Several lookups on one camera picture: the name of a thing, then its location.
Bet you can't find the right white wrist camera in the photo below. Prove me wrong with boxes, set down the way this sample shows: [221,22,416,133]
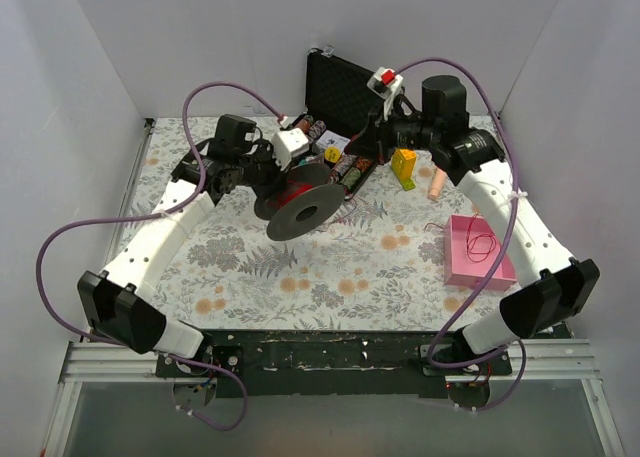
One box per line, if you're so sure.
[367,67,404,120]

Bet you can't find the purple cable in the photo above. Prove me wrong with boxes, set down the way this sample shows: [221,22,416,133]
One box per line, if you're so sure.
[37,81,291,432]
[394,57,529,412]

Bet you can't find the yellow dealer button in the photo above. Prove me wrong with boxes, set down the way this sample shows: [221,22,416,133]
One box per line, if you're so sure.
[324,146,342,164]

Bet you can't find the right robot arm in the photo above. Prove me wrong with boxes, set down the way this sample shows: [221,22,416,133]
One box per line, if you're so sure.
[347,67,600,375]

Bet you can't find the white card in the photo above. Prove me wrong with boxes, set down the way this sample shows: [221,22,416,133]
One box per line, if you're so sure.
[316,130,350,152]

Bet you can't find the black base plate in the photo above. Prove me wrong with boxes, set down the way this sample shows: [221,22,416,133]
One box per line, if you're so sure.
[154,326,511,401]

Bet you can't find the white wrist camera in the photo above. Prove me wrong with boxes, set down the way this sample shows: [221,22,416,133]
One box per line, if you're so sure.
[270,127,310,170]
[367,67,404,120]

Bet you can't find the yellow toy block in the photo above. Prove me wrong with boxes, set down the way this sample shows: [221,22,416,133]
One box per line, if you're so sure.
[391,148,417,182]

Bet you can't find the red wire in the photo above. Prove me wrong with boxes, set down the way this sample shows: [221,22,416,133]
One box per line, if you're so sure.
[287,176,500,264]

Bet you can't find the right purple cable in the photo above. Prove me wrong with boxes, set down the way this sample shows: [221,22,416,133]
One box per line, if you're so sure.
[394,57,529,412]

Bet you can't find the pink box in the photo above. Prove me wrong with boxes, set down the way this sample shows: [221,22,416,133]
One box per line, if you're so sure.
[443,214,501,288]

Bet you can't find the grey cable spool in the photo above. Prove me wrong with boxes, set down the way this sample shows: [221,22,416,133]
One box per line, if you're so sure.
[254,163,345,241]

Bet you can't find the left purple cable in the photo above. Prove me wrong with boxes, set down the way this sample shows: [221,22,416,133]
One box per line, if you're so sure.
[37,81,291,432]

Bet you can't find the black poker chip case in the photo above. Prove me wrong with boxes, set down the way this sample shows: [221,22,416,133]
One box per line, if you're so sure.
[305,48,395,202]

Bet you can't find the green toy brick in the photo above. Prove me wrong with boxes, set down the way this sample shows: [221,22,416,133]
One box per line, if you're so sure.
[400,178,415,191]

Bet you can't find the peach toy microphone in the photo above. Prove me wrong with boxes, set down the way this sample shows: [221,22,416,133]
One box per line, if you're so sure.
[427,168,447,201]

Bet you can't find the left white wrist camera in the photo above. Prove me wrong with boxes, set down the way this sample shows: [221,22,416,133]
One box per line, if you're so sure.
[270,127,310,170]

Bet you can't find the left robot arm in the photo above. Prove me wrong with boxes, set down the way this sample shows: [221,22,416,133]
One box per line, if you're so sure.
[78,115,308,377]

